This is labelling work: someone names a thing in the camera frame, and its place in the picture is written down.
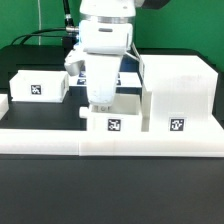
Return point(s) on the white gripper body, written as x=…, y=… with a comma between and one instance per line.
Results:
x=101, y=77

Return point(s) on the white drawer with knob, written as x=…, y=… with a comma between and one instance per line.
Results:
x=125, y=115

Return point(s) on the white small drawer box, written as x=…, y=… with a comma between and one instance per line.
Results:
x=39, y=86

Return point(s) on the white drawer cabinet box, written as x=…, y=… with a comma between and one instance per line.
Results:
x=178, y=93

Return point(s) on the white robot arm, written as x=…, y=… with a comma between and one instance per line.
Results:
x=106, y=35

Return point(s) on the white marker plate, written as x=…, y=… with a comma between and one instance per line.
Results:
x=125, y=80

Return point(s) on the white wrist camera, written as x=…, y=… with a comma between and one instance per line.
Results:
x=75, y=60

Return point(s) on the white U-shaped boundary frame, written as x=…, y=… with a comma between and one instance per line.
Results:
x=55, y=129

